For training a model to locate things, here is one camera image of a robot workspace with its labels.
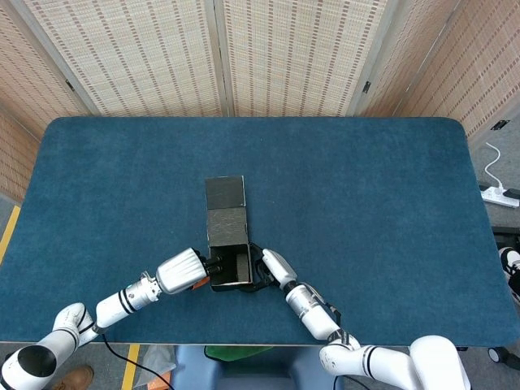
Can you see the black caster wheel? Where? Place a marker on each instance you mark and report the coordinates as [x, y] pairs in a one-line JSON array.
[[499, 354]]

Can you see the blue felt table cover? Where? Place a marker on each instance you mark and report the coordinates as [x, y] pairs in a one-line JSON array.
[[122, 183]]

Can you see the left robot hand orange thumb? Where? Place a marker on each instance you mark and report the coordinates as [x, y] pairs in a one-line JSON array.
[[178, 272]]

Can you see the yellow floor tape strip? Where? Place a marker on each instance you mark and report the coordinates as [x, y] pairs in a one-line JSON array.
[[10, 231], [130, 373]]

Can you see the white power strip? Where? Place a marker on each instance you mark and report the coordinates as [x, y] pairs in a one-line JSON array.
[[501, 198]]

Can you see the white plastic bag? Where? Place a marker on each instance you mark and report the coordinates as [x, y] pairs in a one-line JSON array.
[[156, 359]]

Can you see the woven bamboo screen panel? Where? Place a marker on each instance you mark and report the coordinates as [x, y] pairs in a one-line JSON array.
[[406, 53], [12, 154], [32, 61], [296, 57], [134, 57], [487, 61]]

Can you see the black foldable cardboard box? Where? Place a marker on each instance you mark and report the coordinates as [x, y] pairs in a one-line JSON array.
[[227, 227]]

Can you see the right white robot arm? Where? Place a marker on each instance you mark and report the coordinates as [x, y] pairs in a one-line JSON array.
[[313, 313]]

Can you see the black stand base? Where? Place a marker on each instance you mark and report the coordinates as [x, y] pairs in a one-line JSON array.
[[505, 233]]

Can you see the orange packet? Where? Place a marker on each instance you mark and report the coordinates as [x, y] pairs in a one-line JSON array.
[[159, 384]]

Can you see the brown leather shoe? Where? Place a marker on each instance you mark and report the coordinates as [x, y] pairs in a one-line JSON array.
[[77, 378]]

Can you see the black and white sneaker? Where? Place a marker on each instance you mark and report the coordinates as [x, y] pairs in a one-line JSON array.
[[511, 260]]

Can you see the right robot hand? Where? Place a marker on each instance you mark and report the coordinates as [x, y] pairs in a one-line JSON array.
[[280, 268]]

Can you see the black screen hinge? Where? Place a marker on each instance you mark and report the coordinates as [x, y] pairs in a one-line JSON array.
[[70, 84], [499, 124], [367, 86]]

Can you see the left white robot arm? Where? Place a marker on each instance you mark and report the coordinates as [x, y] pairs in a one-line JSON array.
[[113, 306]]

